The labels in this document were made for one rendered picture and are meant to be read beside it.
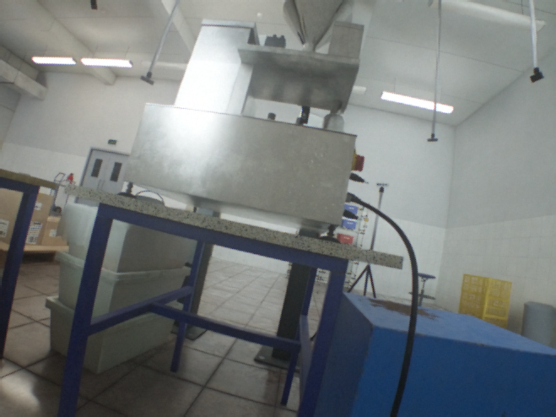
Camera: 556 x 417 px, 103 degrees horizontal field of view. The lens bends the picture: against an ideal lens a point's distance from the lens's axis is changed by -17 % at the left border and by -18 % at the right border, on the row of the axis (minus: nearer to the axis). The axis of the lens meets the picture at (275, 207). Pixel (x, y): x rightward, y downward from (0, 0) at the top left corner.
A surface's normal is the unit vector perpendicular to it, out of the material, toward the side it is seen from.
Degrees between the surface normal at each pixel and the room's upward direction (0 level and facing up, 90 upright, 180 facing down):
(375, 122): 90
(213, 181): 90
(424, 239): 90
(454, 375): 90
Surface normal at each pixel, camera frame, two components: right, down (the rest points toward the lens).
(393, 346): -0.08, -0.14
